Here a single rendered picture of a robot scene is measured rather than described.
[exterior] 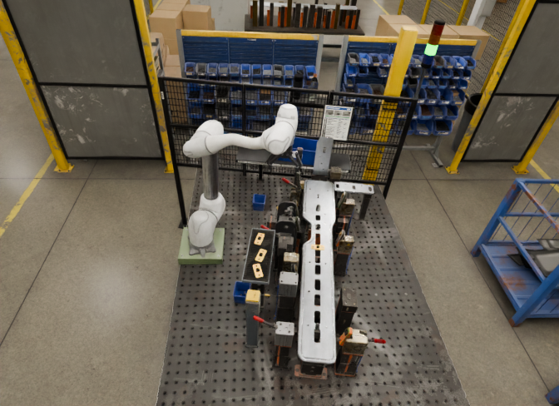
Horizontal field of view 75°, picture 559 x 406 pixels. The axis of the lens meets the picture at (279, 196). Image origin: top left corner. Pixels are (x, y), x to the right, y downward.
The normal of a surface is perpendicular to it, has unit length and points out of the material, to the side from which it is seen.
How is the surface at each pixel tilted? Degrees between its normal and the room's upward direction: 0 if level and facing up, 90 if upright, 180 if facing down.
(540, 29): 90
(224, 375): 0
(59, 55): 91
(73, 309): 0
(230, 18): 90
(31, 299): 0
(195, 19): 90
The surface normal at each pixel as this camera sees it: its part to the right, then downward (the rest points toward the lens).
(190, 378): 0.05, -0.75
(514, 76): 0.07, 0.68
